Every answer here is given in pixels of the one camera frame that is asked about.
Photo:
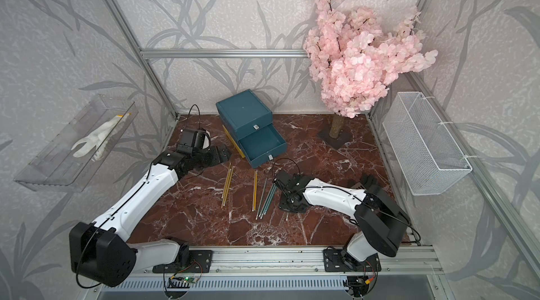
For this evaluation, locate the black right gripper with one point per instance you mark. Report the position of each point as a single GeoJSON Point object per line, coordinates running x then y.
{"type": "Point", "coordinates": [281, 206]}

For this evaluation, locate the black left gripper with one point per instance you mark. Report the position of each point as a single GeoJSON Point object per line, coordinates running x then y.
{"type": "Point", "coordinates": [217, 158]}

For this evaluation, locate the green pencil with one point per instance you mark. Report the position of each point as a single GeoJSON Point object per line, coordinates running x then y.
{"type": "Point", "coordinates": [259, 209]}
{"type": "Point", "coordinates": [268, 200]}

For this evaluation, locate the brown pencil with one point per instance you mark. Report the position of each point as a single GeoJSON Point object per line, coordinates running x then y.
{"type": "Point", "coordinates": [227, 185]}

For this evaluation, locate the teal pull-out drawer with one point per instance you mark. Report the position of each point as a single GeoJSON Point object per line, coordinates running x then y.
{"type": "Point", "coordinates": [263, 146]}

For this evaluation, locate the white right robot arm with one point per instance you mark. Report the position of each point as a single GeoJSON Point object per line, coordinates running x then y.
{"type": "Point", "coordinates": [382, 223]}

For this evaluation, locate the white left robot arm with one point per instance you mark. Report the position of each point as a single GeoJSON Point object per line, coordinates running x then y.
{"type": "Point", "coordinates": [100, 250]}

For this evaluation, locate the yellow drawer cabinet base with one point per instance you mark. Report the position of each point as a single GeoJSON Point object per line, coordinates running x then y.
{"type": "Point", "coordinates": [234, 143]}

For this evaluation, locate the teal drawer cabinet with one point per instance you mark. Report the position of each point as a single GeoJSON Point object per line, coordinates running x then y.
{"type": "Point", "coordinates": [244, 114]}

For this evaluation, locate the yellow pencil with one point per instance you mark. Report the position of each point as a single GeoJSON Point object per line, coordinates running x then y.
{"type": "Point", "coordinates": [255, 184]}
{"type": "Point", "coordinates": [230, 185]}

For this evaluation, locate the black glove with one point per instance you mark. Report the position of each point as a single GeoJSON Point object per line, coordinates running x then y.
{"type": "Point", "coordinates": [366, 183]}

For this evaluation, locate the white work glove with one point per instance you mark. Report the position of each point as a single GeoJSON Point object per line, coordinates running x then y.
{"type": "Point", "coordinates": [98, 141]}

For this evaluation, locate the pink artificial blossom tree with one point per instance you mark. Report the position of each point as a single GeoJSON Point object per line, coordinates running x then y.
{"type": "Point", "coordinates": [355, 62]}

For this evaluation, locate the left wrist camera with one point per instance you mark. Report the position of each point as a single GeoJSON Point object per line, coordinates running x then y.
{"type": "Point", "coordinates": [192, 141]}

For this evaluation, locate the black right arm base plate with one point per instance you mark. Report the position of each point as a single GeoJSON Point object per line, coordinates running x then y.
{"type": "Point", "coordinates": [338, 260]}

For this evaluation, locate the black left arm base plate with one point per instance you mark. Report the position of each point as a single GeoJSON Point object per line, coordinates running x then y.
{"type": "Point", "coordinates": [192, 261]}

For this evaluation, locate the aluminium front rail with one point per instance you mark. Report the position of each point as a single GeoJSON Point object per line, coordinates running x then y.
{"type": "Point", "coordinates": [308, 261]}

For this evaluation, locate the clear plastic wall tray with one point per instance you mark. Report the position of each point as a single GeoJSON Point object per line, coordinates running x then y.
{"type": "Point", "coordinates": [72, 158]}

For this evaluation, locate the white wire mesh basket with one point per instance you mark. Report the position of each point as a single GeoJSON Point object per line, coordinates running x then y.
{"type": "Point", "coordinates": [429, 157]}

